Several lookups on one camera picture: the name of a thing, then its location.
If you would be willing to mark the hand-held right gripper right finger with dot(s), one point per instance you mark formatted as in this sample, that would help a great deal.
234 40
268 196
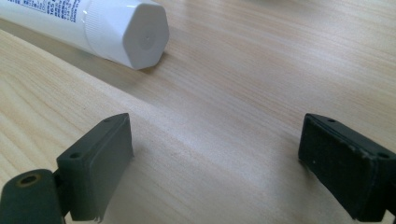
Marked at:
339 165

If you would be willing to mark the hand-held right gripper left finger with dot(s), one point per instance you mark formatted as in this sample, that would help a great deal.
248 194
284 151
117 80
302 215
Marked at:
93 165

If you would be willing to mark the white tube with blue print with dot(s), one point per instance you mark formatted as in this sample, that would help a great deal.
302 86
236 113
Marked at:
118 31

